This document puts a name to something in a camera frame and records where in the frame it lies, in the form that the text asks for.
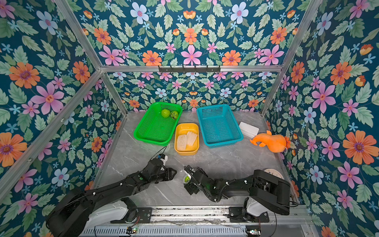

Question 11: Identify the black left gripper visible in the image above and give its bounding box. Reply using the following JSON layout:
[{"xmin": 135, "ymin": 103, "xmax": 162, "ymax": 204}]
[{"xmin": 148, "ymin": 167, "xmax": 179, "ymax": 185}]

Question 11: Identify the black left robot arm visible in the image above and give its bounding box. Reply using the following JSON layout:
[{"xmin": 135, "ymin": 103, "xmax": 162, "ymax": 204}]
[{"xmin": 46, "ymin": 158, "xmax": 177, "ymax": 237}]

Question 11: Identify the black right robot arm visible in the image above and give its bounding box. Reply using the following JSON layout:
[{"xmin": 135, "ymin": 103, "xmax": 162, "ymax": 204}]
[{"xmin": 184, "ymin": 166, "xmax": 291, "ymax": 215}]

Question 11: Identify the white foam net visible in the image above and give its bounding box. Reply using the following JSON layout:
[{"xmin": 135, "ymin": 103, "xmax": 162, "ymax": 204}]
[
  {"xmin": 186, "ymin": 131, "xmax": 198, "ymax": 146},
  {"xmin": 177, "ymin": 134, "xmax": 187, "ymax": 152}
]

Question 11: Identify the dark speckled custard apple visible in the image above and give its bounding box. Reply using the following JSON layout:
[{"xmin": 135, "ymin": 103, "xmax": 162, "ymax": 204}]
[{"xmin": 170, "ymin": 111, "xmax": 179, "ymax": 120}]

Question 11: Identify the light green custard apple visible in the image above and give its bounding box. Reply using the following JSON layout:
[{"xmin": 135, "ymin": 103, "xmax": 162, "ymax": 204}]
[{"xmin": 161, "ymin": 109, "xmax": 171, "ymax": 118}]

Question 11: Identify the yellow plastic tub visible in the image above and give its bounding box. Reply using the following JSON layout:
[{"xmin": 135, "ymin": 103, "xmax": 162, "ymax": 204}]
[{"xmin": 174, "ymin": 123, "xmax": 200, "ymax": 156}]

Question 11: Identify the green plastic basket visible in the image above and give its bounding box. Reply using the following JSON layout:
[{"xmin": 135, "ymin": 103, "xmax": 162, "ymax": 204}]
[{"xmin": 134, "ymin": 102, "xmax": 183, "ymax": 147}]

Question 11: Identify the teal plastic basket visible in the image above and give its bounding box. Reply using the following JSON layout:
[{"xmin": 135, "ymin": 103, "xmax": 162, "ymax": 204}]
[{"xmin": 196, "ymin": 104, "xmax": 243, "ymax": 148}]

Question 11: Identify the white rectangular box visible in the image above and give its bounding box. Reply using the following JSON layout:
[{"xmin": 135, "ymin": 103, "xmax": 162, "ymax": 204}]
[{"xmin": 239, "ymin": 122, "xmax": 259, "ymax": 138}]

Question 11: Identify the round beige clock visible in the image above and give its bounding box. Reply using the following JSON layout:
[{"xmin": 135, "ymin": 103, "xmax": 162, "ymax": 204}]
[{"xmin": 264, "ymin": 168, "xmax": 283, "ymax": 179}]

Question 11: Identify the orange toy duck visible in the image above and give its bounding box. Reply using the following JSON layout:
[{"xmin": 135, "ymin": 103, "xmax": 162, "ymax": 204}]
[{"xmin": 250, "ymin": 130, "xmax": 291, "ymax": 153}]

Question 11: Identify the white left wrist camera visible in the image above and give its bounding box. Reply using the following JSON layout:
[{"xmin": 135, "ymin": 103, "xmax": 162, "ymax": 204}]
[{"xmin": 159, "ymin": 153, "xmax": 168, "ymax": 165}]

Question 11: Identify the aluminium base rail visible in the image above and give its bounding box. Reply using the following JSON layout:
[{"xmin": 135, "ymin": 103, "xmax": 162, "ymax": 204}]
[{"xmin": 81, "ymin": 205, "xmax": 321, "ymax": 237}]

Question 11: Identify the black wall hook rack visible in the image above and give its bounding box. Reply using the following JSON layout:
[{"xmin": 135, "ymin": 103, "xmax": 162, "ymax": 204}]
[{"xmin": 158, "ymin": 66, "xmax": 221, "ymax": 73}]

